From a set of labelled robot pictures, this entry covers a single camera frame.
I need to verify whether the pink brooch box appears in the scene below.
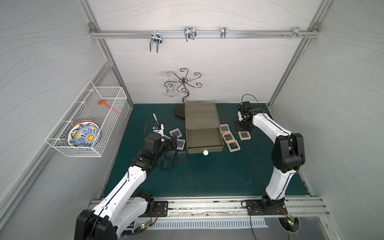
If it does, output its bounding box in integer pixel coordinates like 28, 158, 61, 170
222, 132, 235, 143
220, 124, 230, 134
238, 131, 251, 141
227, 140, 241, 153

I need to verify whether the white brooch box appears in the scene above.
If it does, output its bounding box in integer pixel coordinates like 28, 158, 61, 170
177, 139, 186, 151
169, 128, 183, 139

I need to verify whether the olive green drawer cabinet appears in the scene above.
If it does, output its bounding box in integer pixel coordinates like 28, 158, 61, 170
185, 103, 224, 154

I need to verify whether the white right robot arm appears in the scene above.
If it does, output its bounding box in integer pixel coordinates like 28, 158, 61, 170
235, 101, 305, 211

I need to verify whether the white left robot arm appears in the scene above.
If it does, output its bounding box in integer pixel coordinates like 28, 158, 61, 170
74, 132, 177, 240

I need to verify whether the black brooch box left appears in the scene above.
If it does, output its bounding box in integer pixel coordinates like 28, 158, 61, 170
160, 151, 176, 171

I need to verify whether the black brooch box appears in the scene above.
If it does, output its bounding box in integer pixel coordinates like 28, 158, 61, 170
160, 151, 176, 171
177, 151, 189, 163

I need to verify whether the black brooch box right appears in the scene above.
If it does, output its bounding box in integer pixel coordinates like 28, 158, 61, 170
177, 151, 189, 163

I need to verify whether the metal spoon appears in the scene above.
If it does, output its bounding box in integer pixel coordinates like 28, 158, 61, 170
153, 113, 159, 124

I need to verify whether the clear glass cup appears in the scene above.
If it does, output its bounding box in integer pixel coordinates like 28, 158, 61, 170
164, 71, 178, 98

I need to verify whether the dark metal scroll stand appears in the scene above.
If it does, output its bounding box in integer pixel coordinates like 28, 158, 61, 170
164, 68, 203, 105

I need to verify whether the orange plastic spoon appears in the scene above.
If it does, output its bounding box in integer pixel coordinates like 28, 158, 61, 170
99, 100, 121, 116

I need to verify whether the blue yellow patterned plate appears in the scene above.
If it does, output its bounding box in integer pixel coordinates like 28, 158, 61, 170
67, 121, 100, 148

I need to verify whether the metal hook small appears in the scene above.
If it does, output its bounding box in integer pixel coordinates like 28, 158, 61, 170
220, 27, 227, 39

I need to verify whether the metal hook right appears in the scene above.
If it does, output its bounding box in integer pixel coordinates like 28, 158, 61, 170
282, 27, 309, 40

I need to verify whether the metal hook left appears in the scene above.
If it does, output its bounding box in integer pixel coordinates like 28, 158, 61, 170
150, 33, 163, 53

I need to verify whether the metal hook centre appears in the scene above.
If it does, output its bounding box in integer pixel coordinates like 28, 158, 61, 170
184, 27, 197, 42

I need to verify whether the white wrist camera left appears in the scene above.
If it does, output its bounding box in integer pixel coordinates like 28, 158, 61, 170
153, 123, 164, 136

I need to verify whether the white wire basket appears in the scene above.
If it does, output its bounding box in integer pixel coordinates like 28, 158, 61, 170
45, 82, 127, 158

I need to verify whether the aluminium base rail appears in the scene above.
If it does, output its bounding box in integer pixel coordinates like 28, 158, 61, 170
155, 196, 331, 219

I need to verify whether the aluminium top rail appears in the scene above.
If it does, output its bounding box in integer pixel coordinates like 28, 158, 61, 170
90, 27, 321, 40

